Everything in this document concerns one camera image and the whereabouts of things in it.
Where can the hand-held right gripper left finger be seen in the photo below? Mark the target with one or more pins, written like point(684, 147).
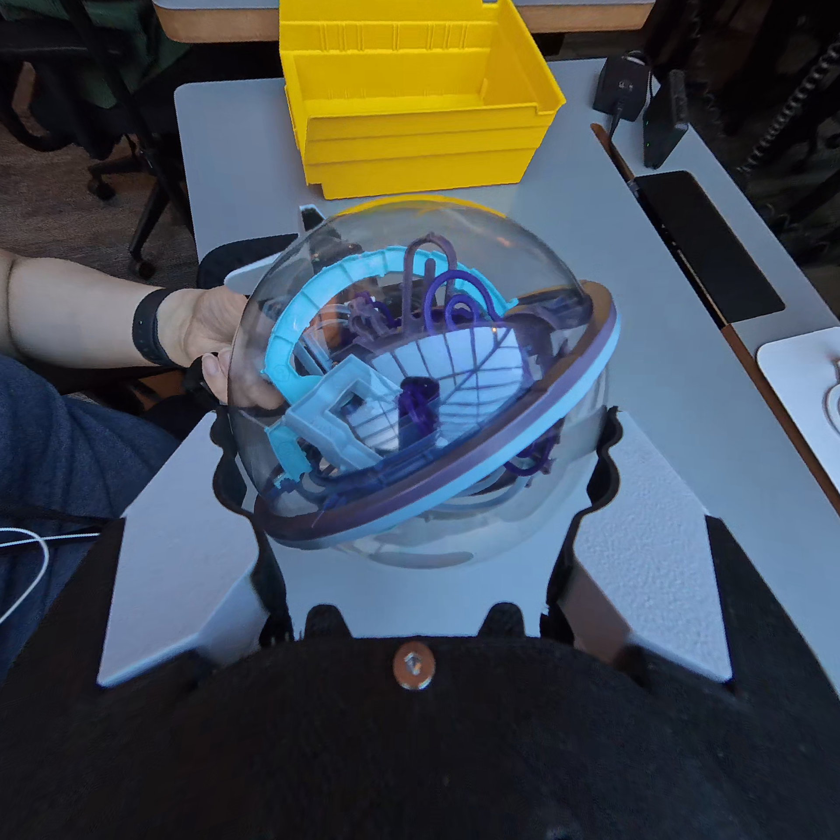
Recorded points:
point(177, 571)

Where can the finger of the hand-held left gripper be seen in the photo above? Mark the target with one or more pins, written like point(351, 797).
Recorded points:
point(313, 220)

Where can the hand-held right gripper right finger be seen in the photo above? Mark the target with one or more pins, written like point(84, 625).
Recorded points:
point(649, 564)

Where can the clear plastic maze ball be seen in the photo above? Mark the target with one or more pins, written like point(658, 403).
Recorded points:
point(420, 394)

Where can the person's left forearm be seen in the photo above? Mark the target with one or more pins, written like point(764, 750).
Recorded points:
point(72, 308)

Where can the black wrist band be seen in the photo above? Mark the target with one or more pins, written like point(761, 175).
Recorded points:
point(151, 328)

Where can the yellow plastic bin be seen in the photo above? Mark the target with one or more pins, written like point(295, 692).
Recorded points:
point(420, 131)

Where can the person's blue jeans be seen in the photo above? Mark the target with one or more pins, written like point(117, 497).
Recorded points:
point(59, 446)

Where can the black office chair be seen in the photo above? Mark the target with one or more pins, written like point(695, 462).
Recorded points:
point(118, 164)

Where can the wooden edged office desk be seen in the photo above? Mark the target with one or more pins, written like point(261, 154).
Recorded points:
point(216, 26)

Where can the white document stand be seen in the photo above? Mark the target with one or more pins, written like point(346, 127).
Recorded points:
point(794, 394)

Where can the green jacket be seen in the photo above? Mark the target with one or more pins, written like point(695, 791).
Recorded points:
point(131, 39)

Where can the black mouse pad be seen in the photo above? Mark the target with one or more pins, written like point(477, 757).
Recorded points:
point(709, 243)

